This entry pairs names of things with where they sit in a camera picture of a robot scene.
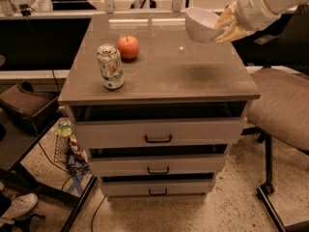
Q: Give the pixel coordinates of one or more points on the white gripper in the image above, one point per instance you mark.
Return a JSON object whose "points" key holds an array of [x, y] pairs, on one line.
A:
{"points": [[250, 8]]}

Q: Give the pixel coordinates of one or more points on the white ceramic bowl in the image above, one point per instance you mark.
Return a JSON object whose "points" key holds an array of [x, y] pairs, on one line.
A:
{"points": [[199, 25]]}

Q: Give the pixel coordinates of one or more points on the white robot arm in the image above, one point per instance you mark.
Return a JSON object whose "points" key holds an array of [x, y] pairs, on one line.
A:
{"points": [[280, 6]]}

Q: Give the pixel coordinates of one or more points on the green 7up soda can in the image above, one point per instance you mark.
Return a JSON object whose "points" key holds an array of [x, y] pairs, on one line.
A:
{"points": [[110, 66]]}

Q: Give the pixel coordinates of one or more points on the beige fabric office chair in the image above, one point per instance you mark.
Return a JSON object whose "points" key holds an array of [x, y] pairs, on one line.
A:
{"points": [[282, 111]]}

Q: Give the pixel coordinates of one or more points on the orange red apple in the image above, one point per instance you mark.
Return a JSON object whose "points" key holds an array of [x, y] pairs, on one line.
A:
{"points": [[128, 47]]}

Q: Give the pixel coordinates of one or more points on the top cabinet drawer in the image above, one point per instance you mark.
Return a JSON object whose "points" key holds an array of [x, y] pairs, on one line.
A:
{"points": [[150, 133]]}

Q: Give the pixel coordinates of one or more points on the cabinet drawer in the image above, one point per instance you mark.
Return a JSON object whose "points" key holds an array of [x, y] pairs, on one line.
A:
{"points": [[143, 166], [156, 188], [150, 133]]}

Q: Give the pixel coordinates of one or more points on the grey drawer cabinet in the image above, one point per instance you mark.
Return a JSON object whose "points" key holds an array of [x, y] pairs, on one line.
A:
{"points": [[173, 77]]}

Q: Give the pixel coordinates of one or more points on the bottom cabinet drawer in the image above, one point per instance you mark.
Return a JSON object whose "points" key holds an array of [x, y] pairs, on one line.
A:
{"points": [[156, 188]]}

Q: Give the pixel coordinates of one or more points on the middle cabinet drawer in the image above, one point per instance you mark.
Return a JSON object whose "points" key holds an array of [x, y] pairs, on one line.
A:
{"points": [[143, 166]]}

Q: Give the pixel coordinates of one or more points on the brown leather bag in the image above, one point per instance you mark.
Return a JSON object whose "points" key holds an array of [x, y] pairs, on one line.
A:
{"points": [[28, 109]]}

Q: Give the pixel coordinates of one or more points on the dark side table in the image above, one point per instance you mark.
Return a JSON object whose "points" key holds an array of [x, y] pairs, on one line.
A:
{"points": [[15, 144]]}

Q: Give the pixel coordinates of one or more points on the white sneaker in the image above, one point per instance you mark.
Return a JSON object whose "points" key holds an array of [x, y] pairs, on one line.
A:
{"points": [[15, 207]]}

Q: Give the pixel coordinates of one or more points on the wire basket with snacks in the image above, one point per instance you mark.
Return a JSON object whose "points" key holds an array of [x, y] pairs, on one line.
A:
{"points": [[68, 153]]}

